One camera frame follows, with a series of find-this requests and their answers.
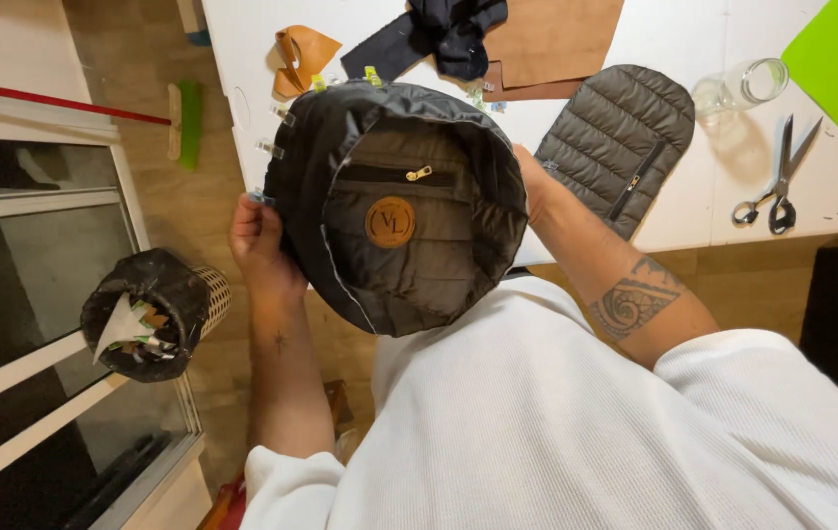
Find person's right hand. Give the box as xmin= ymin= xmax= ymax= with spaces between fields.
xmin=512 ymin=143 xmax=563 ymax=228

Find person's left hand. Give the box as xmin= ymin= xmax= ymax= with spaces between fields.
xmin=228 ymin=193 xmax=309 ymax=295

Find dark quilted bag piece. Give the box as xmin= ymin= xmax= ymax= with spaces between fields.
xmin=262 ymin=79 xmax=530 ymax=337

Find grey quilted zipper panel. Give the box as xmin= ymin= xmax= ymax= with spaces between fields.
xmin=534 ymin=64 xmax=697 ymax=241

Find waste bin with black bag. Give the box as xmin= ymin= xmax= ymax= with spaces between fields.
xmin=79 ymin=248 xmax=232 ymax=384

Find brown leather sheet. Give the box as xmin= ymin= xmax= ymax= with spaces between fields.
xmin=404 ymin=0 xmax=625 ymax=103

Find dark navy fabric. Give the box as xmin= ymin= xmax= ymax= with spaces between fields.
xmin=340 ymin=0 xmax=509 ymax=82

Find tan leather scrap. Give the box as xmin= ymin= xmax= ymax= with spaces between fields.
xmin=273 ymin=25 xmax=343 ymax=100

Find glass sliding door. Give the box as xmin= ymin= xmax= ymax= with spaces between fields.
xmin=0 ymin=136 xmax=207 ymax=530

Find clear glass jar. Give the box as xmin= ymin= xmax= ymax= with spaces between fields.
xmin=691 ymin=58 xmax=790 ymax=116

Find steel scissors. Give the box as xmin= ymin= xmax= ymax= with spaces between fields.
xmin=731 ymin=114 xmax=824 ymax=237

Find person's white shirt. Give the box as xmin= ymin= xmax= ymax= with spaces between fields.
xmin=240 ymin=275 xmax=838 ymax=530

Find red handled green broom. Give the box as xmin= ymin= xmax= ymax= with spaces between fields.
xmin=0 ymin=76 xmax=205 ymax=172

